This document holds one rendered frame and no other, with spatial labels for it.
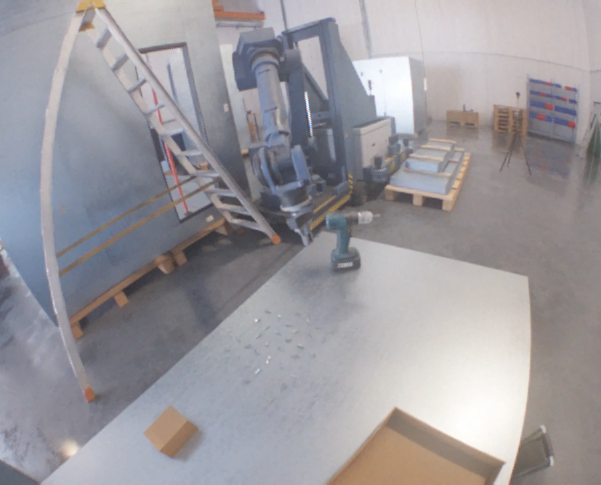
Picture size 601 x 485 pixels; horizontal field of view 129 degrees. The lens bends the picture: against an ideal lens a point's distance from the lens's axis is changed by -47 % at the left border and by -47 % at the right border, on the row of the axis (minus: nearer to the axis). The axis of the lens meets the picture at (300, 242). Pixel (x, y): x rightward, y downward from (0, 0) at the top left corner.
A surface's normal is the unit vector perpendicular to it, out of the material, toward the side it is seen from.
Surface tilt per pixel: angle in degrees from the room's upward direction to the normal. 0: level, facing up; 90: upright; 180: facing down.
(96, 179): 90
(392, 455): 0
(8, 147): 90
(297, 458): 0
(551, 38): 90
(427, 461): 0
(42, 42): 90
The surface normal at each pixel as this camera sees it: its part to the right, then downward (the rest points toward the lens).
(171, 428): -0.15, -0.84
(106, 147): 0.77, 0.22
